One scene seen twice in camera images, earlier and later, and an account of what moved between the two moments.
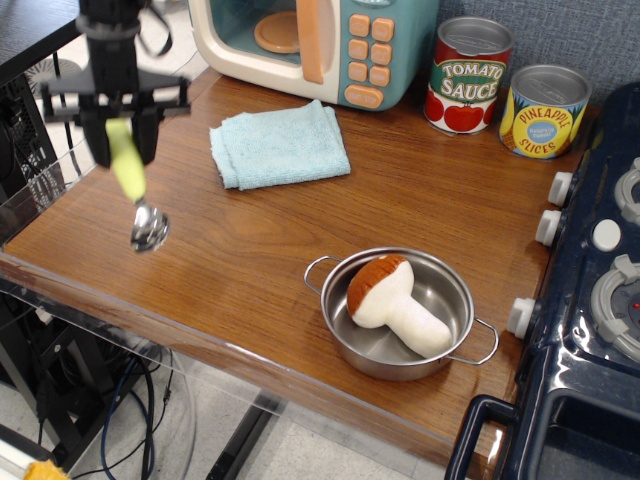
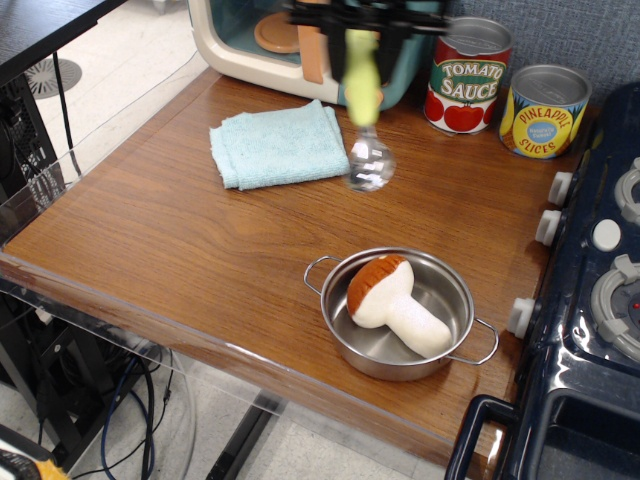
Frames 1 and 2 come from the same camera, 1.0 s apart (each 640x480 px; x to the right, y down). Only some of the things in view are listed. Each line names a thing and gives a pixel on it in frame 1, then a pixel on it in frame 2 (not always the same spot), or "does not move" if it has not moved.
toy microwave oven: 368,55 does not move
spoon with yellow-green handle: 150,226 -> 370,165
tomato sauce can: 470,58 does not move
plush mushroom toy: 379,296 does not move
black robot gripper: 116,87 -> 430,16
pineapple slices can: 544,111 does not move
